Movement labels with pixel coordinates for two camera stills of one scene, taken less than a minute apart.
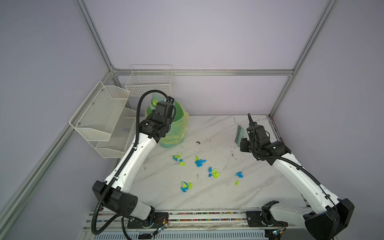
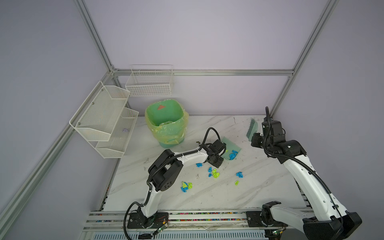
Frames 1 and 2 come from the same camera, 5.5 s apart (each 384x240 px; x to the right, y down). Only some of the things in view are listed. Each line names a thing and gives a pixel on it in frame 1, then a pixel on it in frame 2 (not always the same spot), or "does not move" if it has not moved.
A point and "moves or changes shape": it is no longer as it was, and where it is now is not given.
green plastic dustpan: (154, 103) -> (230, 146)
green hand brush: (240, 134) moves or changes shape
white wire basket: (145, 77) does not move
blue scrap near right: (239, 174) does not move
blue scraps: (199, 162) moves or changes shape
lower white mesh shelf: (119, 138) does not move
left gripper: (151, 116) -> (218, 163)
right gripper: (242, 145) -> (253, 142)
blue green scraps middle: (214, 171) does not move
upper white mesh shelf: (96, 118) does not move
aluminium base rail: (207, 225) does not move
